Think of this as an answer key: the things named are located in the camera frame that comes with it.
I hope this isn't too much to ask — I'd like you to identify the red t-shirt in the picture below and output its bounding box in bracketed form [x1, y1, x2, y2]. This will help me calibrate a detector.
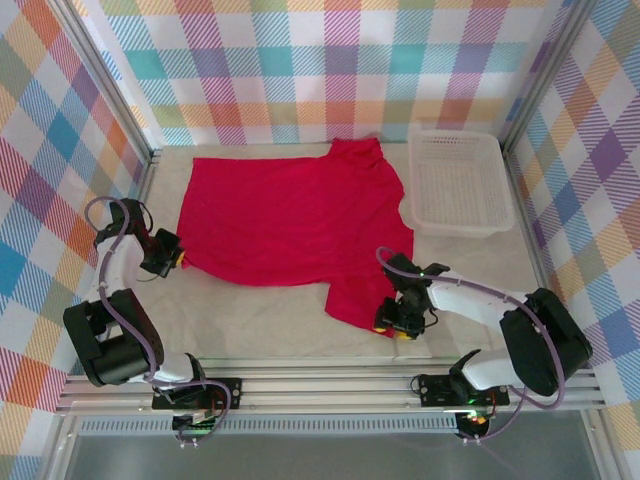
[175, 138, 417, 341]

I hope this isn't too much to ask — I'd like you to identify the right orange controller board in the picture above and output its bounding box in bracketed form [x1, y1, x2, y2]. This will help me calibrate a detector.
[457, 409, 492, 437]

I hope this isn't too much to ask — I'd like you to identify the white plastic slotted basket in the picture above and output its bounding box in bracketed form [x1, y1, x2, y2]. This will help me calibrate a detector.
[408, 130, 517, 239]

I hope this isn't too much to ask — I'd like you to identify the grey metal sheet panel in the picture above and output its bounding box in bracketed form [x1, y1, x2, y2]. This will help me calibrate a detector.
[64, 432, 601, 480]

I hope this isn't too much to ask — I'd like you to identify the left green controller board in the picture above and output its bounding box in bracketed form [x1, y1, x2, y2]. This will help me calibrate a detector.
[172, 408, 225, 435]

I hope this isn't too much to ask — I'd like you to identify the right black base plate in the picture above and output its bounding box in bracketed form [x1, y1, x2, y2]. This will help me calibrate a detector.
[417, 373, 510, 407]

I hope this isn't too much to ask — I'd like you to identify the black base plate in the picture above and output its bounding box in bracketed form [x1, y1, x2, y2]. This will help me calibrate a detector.
[151, 375, 244, 412]
[417, 373, 510, 407]

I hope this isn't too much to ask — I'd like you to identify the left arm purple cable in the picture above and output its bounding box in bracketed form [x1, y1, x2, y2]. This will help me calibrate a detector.
[84, 197, 232, 448]

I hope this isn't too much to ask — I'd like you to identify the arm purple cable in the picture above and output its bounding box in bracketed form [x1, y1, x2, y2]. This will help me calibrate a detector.
[374, 244, 569, 446]
[84, 197, 232, 448]

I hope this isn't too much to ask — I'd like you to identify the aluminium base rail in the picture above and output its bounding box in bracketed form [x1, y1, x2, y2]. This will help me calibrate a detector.
[54, 355, 609, 416]

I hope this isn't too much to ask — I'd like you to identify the grey slotted cable duct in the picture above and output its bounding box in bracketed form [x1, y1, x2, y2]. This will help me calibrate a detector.
[79, 418, 459, 435]

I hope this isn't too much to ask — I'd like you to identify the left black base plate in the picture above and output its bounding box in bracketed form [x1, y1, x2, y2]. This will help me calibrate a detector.
[151, 375, 244, 412]

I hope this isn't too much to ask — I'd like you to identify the right aluminium side rail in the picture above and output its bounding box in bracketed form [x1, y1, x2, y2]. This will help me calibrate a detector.
[499, 144, 576, 370]

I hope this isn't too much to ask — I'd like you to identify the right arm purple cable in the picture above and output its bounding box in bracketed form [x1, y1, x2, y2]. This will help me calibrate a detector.
[374, 244, 569, 446]

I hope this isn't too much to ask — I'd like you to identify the left aluminium frame post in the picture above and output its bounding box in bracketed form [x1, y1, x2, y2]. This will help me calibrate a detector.
[49, 0, 165, 169]

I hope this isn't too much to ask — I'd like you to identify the aluminium frame post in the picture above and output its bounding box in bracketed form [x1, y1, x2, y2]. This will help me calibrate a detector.
[497, 0, 599, 154]
[49, 0, 165, 169]

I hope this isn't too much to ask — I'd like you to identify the right aluminium frame post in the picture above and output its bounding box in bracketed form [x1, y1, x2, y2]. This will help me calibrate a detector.
[497, 0, 599, 154]

